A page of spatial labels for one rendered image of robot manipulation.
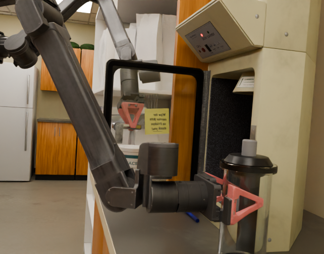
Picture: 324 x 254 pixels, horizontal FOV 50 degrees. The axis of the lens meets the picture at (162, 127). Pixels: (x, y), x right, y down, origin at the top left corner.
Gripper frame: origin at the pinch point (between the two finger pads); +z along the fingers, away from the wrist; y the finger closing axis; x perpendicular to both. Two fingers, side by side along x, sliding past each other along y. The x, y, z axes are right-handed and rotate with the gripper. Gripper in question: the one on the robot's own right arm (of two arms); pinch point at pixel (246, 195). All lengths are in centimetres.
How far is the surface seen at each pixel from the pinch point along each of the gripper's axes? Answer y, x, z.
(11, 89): 497, -32, -120
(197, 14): 23.4, -40.0, -4.2
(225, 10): 10.4, -37.9, -2.3
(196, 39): 32.9, -36.1, -0.6
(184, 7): 47, -48, 0
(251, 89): 19.0, -22.1, 9.8
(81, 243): 253, 109, -20
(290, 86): 9.8, -22.8, 14.8
